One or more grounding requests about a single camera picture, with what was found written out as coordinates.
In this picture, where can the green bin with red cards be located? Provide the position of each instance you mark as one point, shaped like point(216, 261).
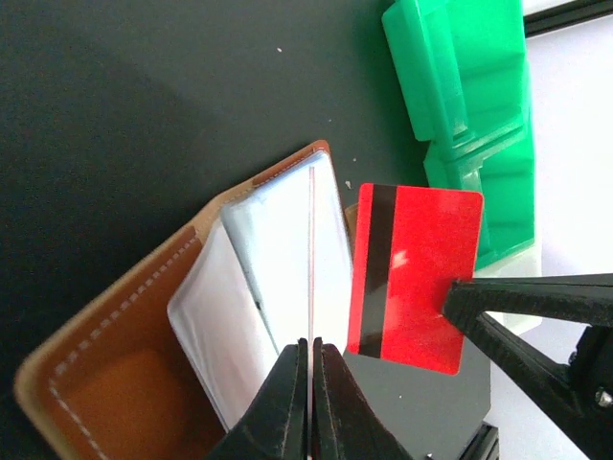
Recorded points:
point(461, 66)

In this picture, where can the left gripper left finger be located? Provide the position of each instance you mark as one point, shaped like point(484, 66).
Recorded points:
point(274, 425)

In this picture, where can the brown leather card holder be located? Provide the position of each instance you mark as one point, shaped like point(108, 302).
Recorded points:
point(168, 359)

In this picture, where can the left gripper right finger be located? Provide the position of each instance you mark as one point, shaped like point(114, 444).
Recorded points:
point(345, 427)

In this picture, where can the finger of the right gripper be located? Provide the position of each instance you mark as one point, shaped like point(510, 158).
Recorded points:
point(495, 313)

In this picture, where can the green bin with black cards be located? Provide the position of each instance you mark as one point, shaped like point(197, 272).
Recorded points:
point(503, 172)

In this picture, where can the red credit card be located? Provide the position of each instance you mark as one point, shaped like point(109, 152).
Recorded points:
point(411, 244)

